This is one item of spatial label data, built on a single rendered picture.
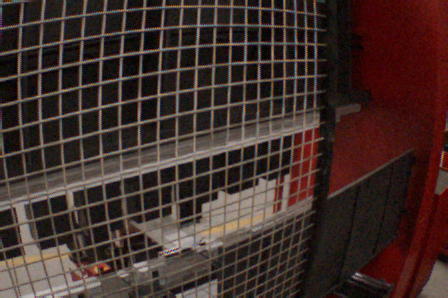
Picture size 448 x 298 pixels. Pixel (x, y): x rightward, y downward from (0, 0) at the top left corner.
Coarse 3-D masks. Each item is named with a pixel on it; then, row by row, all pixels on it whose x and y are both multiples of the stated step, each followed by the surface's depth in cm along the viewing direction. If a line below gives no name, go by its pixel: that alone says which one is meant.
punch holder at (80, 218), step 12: (72, 192) 131; (96, 192) 129; (108, 192) 132; (120, 192) 135; (84, 204) 126; (108, 204) 133; (120, 204) 136; (84, 216) 128; (96, 216) 131; (120, 216) 137; (96, 228) 131; (120, 228) 138
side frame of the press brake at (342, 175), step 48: (384, 0) 171; (432, 0) 151; (384, 48) 179; (432, 48) 158; (384, 96) 186; (432, 96) 164; (336, 144) 214; (384, 144) 191; (432, 144) 170; (432, 192) 191
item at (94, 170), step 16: (336, 112) 168; (352, 112) 177; (240, 128) 137; (272, 128) 143; (288, 128) 149; (192, 144) 123; (208, 144) 127; (224, 144) 131; (112, 160) 108; (128, 160) 110; (144, 160) 114; (160, 160) 117; (48, 176) 95; (80, 176) 101; (96, 176) 104; (0, 192) 84; (16, 192) 88; (32, 192) 91
